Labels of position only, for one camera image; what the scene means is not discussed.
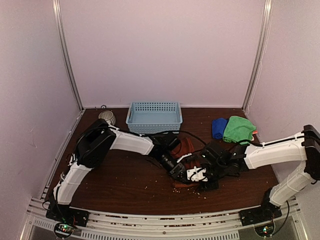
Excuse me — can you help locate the rust brown towel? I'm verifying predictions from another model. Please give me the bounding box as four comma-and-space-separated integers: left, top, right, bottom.
170, 137, 201, 193

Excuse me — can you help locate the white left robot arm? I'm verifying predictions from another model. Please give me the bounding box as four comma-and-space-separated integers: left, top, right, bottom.
49, 119, 188, 222

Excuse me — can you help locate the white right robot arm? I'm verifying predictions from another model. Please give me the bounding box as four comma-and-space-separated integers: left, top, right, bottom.
200, 124, 320, 221

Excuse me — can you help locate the blue towel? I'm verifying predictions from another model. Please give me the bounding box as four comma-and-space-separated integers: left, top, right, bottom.
211, 118, 228, 139

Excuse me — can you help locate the green towel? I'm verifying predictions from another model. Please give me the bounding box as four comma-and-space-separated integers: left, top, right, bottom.
222, 115, 257, 143

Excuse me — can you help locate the light blue perforated basket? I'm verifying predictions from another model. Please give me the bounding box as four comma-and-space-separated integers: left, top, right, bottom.
126, 101, 183, 134

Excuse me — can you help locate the striped ceramic cup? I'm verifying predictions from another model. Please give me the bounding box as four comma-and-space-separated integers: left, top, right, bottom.
98, 110, 116, 126

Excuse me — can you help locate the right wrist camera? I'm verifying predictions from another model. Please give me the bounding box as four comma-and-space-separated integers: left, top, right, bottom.
186, 166, 208, 182

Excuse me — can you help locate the aluminium front rail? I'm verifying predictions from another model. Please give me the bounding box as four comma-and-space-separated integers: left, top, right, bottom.
18, 198, 310, 240

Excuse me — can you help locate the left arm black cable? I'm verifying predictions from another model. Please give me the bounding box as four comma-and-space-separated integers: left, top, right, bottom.
149, 129, 208, 147

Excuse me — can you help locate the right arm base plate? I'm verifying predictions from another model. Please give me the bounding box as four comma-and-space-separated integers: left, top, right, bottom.
239, 206, 282, 226

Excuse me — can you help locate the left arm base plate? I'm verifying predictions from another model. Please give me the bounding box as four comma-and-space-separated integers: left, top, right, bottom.
45, 207, 90, 227

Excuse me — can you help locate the right aluminium corner post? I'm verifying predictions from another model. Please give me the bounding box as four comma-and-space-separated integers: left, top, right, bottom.
242, 0, 273, 114

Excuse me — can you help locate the aluminium corner post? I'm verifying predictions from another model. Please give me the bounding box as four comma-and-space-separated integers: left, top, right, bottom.
52, 0, 84, 112
242, 0, 273, 114

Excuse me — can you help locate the left aluminium corner post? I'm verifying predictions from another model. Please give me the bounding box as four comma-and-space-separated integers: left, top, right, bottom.
52, 0, 84, 112

